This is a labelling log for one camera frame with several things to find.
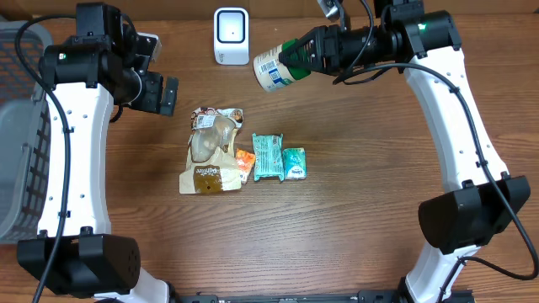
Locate orange tissue pack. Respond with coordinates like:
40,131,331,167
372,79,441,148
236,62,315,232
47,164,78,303
236,149,256,184

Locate small teal tissue pack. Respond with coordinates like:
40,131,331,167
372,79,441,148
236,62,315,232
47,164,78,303
283,147,307,180

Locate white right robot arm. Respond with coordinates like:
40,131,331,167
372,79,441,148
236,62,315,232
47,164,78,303
279,1,531,302

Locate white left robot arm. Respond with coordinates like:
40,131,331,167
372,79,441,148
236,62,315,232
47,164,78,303
17,3,179,303

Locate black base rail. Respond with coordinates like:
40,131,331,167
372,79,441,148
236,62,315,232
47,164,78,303
168,290,477,303

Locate clear snack pouch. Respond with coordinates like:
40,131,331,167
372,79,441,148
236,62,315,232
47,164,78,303
179,107,243,194

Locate green lid jar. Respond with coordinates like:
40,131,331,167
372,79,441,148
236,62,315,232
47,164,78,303
253,40,311,93

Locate grey plastic mesh basket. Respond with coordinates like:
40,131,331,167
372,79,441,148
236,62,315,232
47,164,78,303
1,21,51,244

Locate white barcode scanner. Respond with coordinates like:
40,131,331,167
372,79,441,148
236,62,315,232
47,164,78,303
214,7,250,66

